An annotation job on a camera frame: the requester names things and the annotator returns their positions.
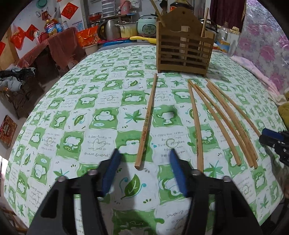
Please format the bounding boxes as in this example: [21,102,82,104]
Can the wooden chopstick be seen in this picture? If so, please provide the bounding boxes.
[187,79,242,166]
[206,79,261,137]
[134,74,158,170]
[207,79,258,169]
[188,81,204,172]
[224,112,247,160]

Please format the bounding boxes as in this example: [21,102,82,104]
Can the olive green cushion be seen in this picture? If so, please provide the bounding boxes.
[278,91,289,129]

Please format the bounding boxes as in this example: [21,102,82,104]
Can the pink floral quilt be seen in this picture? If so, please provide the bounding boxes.
[231,1,288,105]

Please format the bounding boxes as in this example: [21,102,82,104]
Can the red patterned box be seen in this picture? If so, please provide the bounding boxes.
[1,115,17,147]

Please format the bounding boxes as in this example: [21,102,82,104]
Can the clear plastic bottle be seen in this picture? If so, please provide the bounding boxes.
[216,22,231,53]

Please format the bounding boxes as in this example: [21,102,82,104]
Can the green white patterned tablecloth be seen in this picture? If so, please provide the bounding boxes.
[3,45,288,234]

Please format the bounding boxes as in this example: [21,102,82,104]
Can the wooden slatted utensil holder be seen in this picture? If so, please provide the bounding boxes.
[156,7,215,76]

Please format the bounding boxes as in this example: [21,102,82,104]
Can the pile of dark clothes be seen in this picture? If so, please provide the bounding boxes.
[0,67,36,92]

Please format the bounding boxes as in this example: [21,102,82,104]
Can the chopstick in holder right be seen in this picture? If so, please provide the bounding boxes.
[201,7,209,37]

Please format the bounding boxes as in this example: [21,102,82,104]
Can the chopstick in holder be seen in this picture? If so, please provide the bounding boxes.
[201,7,209,37]
[150,0,166,27]

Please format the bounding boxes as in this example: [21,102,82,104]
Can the yellow plastic utensil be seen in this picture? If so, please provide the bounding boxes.
[129,36,157,44]

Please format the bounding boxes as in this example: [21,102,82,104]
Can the dark red cloth covered table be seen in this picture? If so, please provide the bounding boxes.
[17,27,86,80]

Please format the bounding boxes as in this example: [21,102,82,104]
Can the chopstick in holder left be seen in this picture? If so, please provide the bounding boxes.
[150,0,166,27]

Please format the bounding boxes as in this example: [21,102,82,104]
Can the light green rice cooker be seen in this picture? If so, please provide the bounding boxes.
[137,14,157,37]

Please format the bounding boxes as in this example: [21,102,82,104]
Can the cream cooking pot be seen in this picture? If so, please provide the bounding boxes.
[115,22,138,38]

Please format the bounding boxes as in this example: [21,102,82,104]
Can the cooking oil bottle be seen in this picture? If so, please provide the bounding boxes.
[44,19,57,37]

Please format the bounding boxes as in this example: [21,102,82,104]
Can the stainless steel kettle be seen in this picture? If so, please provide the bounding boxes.
[97,19,121,41]

